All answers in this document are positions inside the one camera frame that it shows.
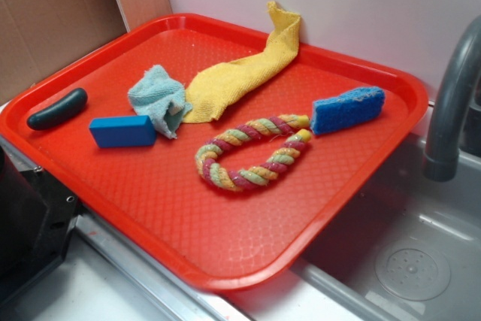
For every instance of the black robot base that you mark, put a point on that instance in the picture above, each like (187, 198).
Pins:
(37, 216)

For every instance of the red plastic tray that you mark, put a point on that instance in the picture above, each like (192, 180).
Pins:
(213, 239)

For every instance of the yellow cloth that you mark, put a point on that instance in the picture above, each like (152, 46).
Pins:
(216, 88)

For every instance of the light blue cloth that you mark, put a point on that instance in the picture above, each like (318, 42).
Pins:
(162, 99)

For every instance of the blue rectangular block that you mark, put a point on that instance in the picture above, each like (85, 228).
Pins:
(131, 131)

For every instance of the blue sponge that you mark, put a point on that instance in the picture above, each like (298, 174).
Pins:
(346, 110)

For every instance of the dark green pickle toy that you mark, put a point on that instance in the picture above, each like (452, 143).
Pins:
(60, 111)

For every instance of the grey faucet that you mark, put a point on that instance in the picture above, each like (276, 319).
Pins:
(455, 121)

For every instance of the grey plastic sink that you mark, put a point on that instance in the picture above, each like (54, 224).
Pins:
(335, 279)

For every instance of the sink drain strainer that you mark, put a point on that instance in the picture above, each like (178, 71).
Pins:
(411, 273)

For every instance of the brown cardboard panel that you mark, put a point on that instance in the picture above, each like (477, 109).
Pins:
(40, 37)

